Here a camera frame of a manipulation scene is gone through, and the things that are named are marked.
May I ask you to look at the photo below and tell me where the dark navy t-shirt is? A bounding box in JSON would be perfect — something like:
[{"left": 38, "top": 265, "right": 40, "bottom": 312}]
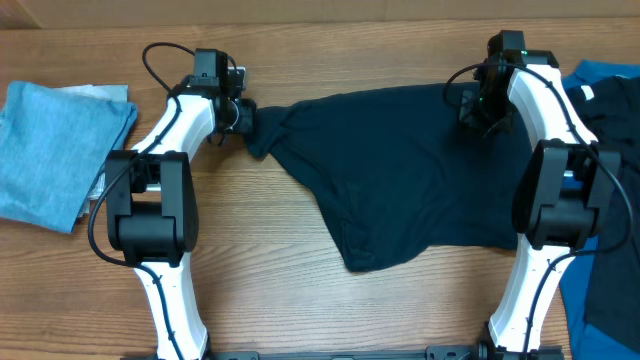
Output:
[{"left": 245, "top": 83, "right": 532, "bottom": 272}]

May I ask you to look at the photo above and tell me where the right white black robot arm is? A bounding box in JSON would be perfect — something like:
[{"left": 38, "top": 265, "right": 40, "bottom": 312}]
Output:
[{"left": 460, "top": 49, "right": 623, "bottom": 359}]

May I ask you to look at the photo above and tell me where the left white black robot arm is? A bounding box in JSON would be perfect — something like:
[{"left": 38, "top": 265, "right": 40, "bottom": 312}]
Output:
[{"left": 105, "top": 68, "right": 256, "bottom": 359}]

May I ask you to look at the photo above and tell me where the black t-shirt at right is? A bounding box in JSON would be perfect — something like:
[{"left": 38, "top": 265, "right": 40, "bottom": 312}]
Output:
[{"left": 567, "top": 76, "right": 639, "bottom": 355}]

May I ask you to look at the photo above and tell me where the folded light blue cloth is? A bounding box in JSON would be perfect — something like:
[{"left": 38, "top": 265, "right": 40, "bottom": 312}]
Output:
[{"left": 1, "top": 81, "right": 138, "bottom": 233}]

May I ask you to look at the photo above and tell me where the blue t-shirt at right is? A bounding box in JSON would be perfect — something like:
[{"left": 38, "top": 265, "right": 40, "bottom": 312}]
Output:
[{"left": 560, "top": 60, "right": 639, "bottom": 359}]

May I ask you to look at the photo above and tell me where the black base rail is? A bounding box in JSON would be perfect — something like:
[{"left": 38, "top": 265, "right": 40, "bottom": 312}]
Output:
[{"left": 119, "top": 342, "right": 566, "bottom": 360}]

